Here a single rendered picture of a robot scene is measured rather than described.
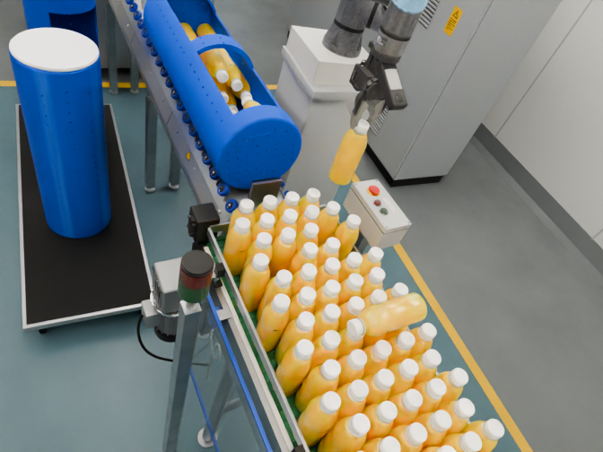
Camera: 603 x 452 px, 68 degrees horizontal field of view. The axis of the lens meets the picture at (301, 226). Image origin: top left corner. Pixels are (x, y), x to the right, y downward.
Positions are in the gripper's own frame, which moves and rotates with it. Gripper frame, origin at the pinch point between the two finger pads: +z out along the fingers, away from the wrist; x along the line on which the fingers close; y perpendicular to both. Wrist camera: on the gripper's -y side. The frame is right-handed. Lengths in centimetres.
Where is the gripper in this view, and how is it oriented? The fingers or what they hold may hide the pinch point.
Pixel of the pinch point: (362, 125)
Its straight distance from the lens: 122.9
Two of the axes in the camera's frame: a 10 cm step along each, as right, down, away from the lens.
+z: -2.6, 6.5, 7.1
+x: -8.6, 1.7, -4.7
